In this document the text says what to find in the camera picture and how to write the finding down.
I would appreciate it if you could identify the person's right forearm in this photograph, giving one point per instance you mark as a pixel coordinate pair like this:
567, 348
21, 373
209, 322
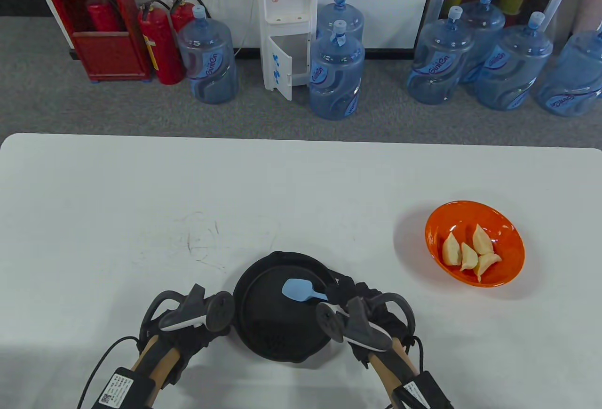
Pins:
390, 371

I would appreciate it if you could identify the person's left hand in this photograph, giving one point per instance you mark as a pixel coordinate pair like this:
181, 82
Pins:
190, 345

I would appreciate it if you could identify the red extinguisher inside cabinet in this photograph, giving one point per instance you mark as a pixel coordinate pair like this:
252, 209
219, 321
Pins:
104, 18

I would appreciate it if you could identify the red fire extinguisher cabinet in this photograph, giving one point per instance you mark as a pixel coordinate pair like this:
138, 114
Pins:
110, 56

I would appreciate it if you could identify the pale yellow dumpling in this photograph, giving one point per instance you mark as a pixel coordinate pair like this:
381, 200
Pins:
487, 262
480, 239
468, 258
450, 249

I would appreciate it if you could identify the orange plastic bowl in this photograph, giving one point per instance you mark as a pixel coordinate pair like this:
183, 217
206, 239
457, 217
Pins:
508, 239

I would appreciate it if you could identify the black left wrist sensor box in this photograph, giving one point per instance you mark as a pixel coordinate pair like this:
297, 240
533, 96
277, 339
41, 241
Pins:
124, 390

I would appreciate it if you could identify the black frying pan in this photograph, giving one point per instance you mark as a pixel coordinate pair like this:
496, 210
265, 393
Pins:
273, 329

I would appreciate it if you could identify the short red fire extinguisher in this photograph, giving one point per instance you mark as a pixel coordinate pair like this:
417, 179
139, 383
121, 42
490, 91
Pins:
181, 18

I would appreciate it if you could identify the tall red fire extinguisher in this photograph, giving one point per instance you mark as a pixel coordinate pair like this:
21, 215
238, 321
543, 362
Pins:
162, 51

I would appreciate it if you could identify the person's left forearm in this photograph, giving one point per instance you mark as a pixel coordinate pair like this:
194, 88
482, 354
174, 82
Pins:
157, 362

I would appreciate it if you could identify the black wrist sensor box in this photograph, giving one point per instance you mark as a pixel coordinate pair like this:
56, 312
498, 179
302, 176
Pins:
124, 390
423, 395

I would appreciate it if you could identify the black right wrist sensor box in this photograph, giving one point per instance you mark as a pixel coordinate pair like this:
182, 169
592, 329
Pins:
423, 395

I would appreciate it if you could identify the blue water jug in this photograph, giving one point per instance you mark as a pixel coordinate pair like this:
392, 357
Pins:
336, 79
574, 75
439, 65
209, 65
487, 18
512, 70
352, 18

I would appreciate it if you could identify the blue dessert shovel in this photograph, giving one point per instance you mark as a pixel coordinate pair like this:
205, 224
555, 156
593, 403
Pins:
296, 289

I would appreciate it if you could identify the white water dispenser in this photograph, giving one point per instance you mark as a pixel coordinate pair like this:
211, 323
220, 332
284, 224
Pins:
287, 4

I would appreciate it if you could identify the person's right hand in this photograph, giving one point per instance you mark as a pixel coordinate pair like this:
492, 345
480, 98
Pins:
357, 293

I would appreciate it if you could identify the black grey hand controller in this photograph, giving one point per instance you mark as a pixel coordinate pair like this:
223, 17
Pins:
220, 312
329, 322

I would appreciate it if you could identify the black grey right hand controller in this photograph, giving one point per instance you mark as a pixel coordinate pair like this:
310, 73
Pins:
329, 322

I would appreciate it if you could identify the black grey left hand controller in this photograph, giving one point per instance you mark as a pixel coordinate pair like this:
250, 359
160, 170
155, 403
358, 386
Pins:
220, 312

